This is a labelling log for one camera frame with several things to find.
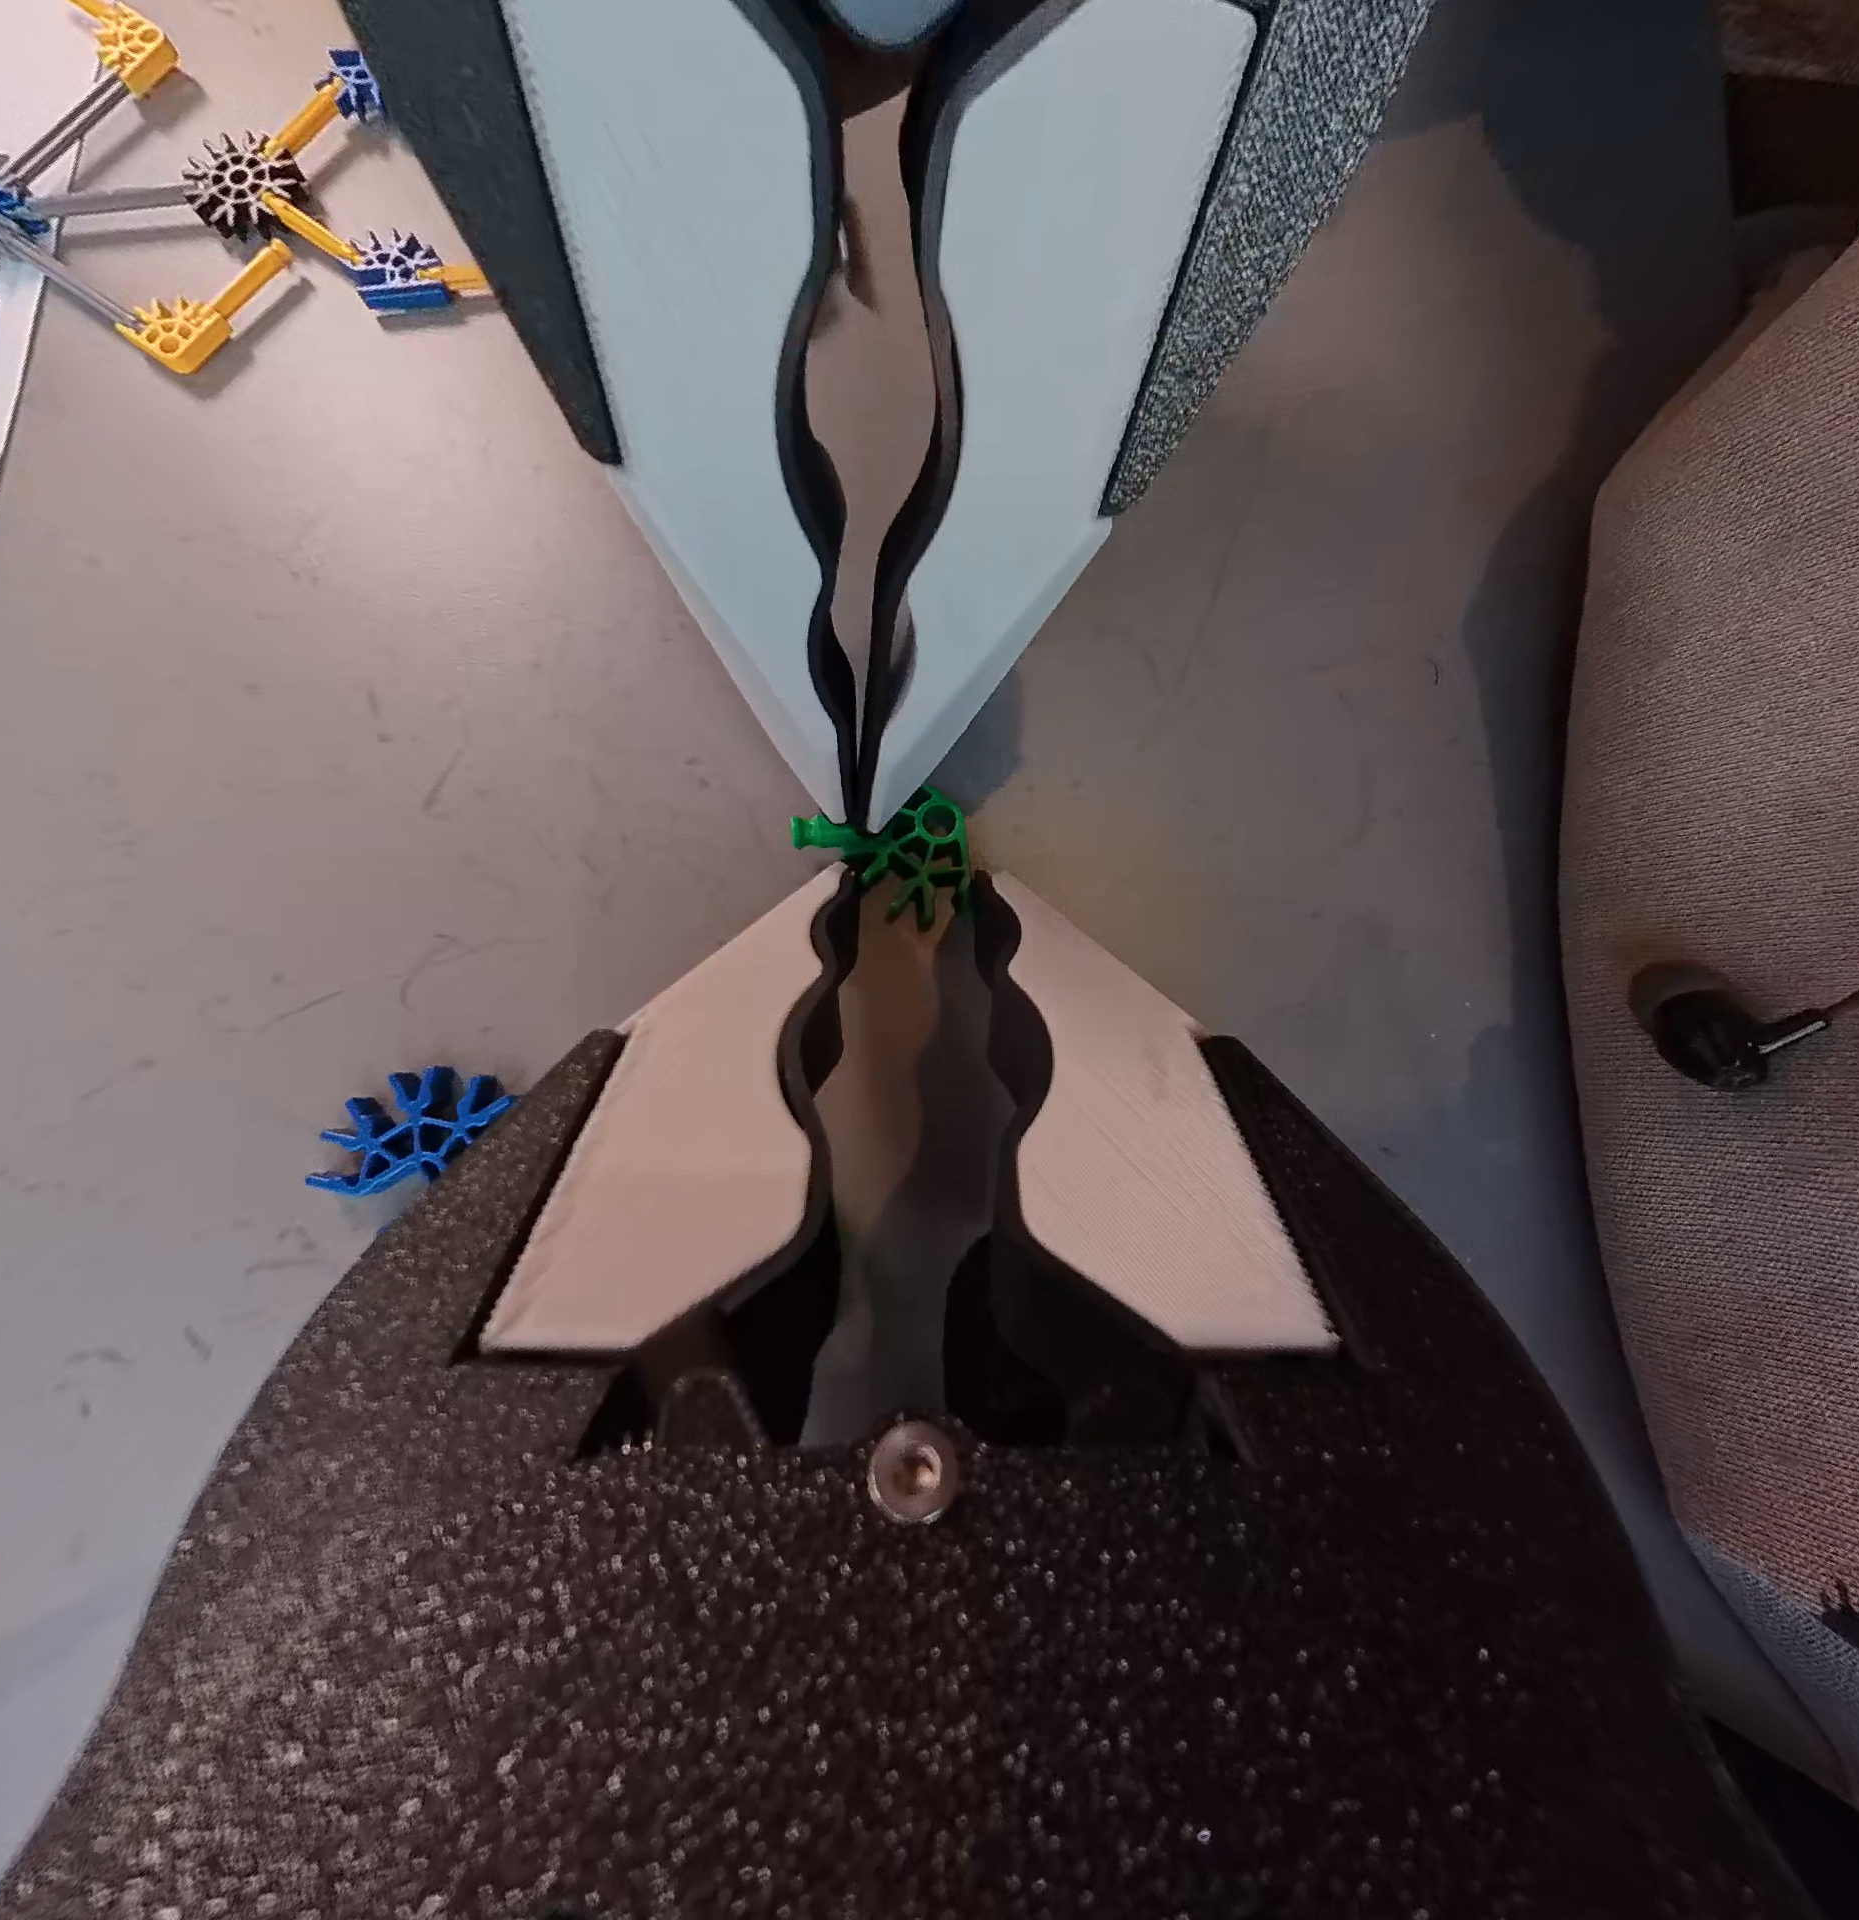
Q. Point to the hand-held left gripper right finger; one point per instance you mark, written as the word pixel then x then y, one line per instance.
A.
pixel 1154 1185

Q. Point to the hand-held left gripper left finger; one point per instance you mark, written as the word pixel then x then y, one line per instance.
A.
pixel 661 1185

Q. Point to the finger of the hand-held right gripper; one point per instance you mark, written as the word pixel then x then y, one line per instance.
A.
pixel 1079 299
pixel 689 299

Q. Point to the blue snowflake connector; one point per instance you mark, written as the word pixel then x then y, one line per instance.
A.
pixel 404 1133

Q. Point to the small dark green rod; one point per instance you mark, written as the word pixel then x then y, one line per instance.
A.
pixel 818 830

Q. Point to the green fan connector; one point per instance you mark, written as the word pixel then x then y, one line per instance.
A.
pixel 930 847

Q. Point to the yellow toy rod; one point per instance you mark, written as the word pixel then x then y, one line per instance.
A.
pixel 255 276

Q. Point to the multicolour rod and connector assembly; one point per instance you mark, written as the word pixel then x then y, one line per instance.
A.
pixel 243 183

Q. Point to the person's torso in beige sweater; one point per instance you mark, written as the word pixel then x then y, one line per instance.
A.
pixel 1741 676

